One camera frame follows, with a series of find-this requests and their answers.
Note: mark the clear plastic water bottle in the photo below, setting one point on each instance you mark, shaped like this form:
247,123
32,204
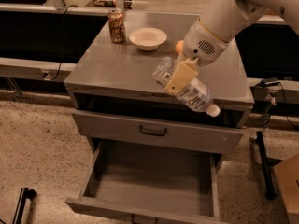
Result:
196,95

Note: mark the black metal leg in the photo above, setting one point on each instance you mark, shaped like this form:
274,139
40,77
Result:
270,191

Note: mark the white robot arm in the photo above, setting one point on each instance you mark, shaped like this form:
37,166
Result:
226,18

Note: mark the grey middle drawer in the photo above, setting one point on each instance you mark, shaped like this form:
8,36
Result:
209,139

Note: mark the white ceramic bowl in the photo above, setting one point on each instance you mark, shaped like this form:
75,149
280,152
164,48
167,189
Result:
148,39

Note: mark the black drawer handle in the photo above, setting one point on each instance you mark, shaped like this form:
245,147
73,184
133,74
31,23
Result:
159,133

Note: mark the black metal stand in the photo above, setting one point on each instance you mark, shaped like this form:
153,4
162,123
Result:
25,194

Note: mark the brown cardboard box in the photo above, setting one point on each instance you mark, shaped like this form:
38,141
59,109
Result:
287,175

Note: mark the grey open bottom drawer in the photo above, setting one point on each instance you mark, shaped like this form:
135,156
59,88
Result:
142,184

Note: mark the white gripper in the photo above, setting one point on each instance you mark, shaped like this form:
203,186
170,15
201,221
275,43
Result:
204,43

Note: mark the patterned drink can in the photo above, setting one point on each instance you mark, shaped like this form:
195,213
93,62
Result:
116,25

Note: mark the orange fruit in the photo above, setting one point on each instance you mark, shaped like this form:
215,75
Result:
179,47

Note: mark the grey drawer cabinet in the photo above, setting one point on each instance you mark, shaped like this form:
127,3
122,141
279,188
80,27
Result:
121,92

